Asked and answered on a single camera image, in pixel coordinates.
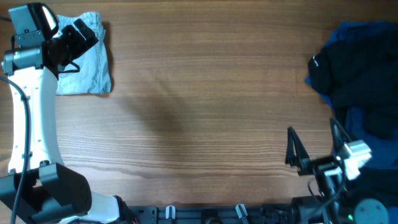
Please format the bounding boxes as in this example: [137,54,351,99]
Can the light blue denim shorts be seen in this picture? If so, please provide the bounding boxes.
[57,12,113,95]

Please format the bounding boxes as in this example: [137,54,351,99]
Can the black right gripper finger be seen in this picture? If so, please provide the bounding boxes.
[285,126,310,170]
[330,118,353,149]

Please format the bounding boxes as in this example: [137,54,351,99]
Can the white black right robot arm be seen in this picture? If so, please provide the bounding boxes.
[285,118,397,223]

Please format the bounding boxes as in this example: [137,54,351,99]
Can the black garment with white print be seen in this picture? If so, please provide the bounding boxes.
[307,39,398,212]

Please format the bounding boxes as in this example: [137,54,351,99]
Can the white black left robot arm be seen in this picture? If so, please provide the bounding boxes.
[1,19,139,223]

